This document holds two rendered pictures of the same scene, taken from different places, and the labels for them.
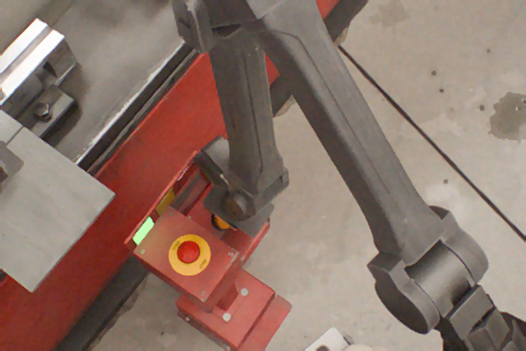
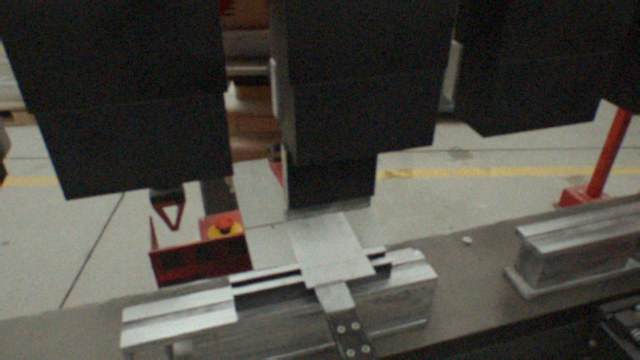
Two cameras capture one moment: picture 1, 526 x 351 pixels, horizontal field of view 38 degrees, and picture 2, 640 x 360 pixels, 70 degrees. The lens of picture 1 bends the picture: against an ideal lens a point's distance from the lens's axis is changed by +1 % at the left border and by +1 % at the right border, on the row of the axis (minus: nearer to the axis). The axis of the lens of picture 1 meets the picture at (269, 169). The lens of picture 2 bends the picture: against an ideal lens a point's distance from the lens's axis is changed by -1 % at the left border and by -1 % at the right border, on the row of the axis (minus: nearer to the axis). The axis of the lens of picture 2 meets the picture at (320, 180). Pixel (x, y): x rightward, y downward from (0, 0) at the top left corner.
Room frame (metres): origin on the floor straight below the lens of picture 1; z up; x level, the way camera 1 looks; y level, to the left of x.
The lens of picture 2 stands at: (0.78, 0.75, 1.40)
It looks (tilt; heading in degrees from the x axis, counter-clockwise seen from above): 33 degrees down; 217
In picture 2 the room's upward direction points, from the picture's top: straight up
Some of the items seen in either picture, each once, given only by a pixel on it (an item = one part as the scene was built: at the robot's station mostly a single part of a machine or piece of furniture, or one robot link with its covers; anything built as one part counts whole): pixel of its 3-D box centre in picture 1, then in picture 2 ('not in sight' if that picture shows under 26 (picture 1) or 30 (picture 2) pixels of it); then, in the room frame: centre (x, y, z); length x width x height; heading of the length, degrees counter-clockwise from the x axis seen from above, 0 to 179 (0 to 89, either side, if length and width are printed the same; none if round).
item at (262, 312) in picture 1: (234, 306); not in sight; (0.32, 0.10, 0.06); 0.25 x 0.20 x 0.12; 55
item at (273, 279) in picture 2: not in sight; (312, 277); (0.45, 0.49, 0.98); 0.20 x 0.03 x 0.03; 143
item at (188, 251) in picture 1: (189, 252); (224, 227); (0.30, 0.14, 0.79); 0.04 x 0.04 x 0.04
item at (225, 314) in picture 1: (223, 296); not in sight; (0.34, 0.12, 0.13); 0.10 x 0.10 x 0.01; 55
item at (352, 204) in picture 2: not in sight; (330, 179); (0.43, 0.51, 1.13); 0.10 x 0.02 x 0.10; 143
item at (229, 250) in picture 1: (202, 234); (205, 250); (0.34, 0.12, 0.75); 0.20 x 0.16 x 0.18; 145
